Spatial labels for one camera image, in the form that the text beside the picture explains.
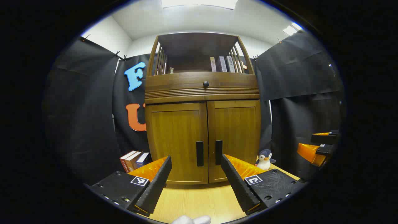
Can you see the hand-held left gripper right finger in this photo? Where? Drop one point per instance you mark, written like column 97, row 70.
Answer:
column 238, row 186

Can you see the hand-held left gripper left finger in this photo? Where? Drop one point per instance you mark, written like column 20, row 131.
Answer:
column 155, row 186

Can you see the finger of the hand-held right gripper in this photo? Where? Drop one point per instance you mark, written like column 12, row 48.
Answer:
column 323, row 150
column 325, row 138

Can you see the wooden shoe cabinet door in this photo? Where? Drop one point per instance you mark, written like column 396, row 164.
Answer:
column 174, row 143
column 238, row 130

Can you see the wooden double-door shoe cabinet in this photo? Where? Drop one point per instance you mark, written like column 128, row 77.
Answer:
column 202, row 88

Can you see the dark blue book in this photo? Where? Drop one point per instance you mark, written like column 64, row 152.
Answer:
column 143, row 158

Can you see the penguin plush toy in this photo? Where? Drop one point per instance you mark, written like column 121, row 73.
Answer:
column 265, row 160

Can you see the red-brown book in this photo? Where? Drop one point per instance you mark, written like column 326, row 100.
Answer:
column 125, row 162

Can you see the small ceiling light panel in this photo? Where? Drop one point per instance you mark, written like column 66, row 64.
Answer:
column 291, row 29

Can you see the pale pink upright book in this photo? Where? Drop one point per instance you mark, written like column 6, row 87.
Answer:
column 213, row 64

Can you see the large ceiling light panel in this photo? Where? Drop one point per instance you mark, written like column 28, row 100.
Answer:
column 199, row 3

